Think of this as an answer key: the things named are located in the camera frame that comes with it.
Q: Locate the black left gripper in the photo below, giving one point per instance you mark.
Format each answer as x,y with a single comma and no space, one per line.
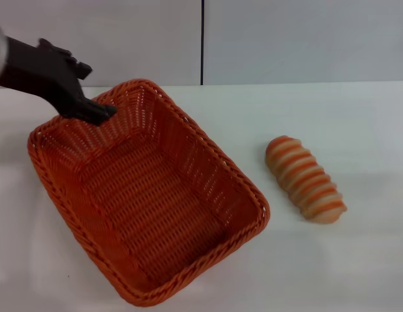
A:
42,71

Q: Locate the striped orange bread loaf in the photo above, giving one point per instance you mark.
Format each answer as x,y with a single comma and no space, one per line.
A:
305,182

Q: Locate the orange woven plastic basket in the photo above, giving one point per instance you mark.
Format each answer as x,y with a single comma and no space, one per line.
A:
149,201

